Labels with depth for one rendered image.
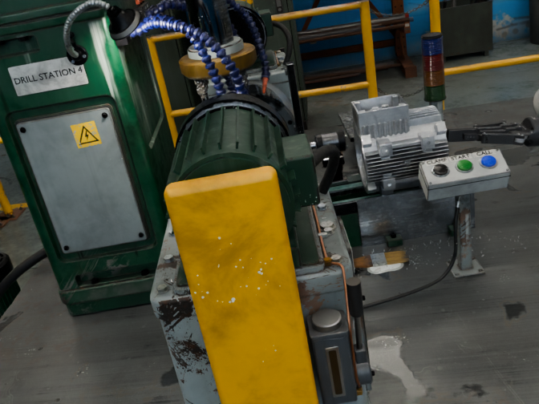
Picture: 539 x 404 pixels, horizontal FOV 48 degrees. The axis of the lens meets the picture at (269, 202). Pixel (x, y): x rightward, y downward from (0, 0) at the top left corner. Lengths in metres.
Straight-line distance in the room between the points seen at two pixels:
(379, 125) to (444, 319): 0.48
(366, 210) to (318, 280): 0.71
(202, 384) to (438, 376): 0.46
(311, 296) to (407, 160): 0.70
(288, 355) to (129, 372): 0.60
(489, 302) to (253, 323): 0.70
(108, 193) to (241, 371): 0.68
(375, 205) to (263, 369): 0.79
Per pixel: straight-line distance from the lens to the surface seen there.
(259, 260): 0.71
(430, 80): 1.82
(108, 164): 1.36
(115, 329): 1.48
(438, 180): 1.29
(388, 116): 1.47
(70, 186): 1.40
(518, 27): 6.84
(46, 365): 1.46
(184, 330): 0.88
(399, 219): 1.55
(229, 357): 0.80
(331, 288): 0.84
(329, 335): 0.82
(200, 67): 1.37
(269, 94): 1.71
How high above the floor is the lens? 1.61
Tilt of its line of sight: 25 degrees down
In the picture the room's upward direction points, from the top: 11 degrees counter-clockwise
